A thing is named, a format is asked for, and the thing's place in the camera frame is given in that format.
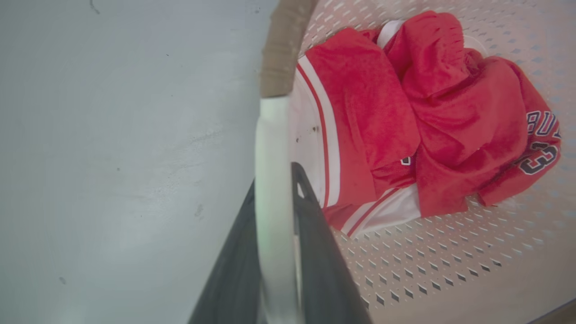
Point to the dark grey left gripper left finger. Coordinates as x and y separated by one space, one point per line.
234 279

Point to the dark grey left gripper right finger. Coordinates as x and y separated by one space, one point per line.
321 270

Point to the red and white basketball jersey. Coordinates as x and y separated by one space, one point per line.
432 121

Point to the white perforated plastic laundry basket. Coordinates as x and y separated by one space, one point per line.
450 265

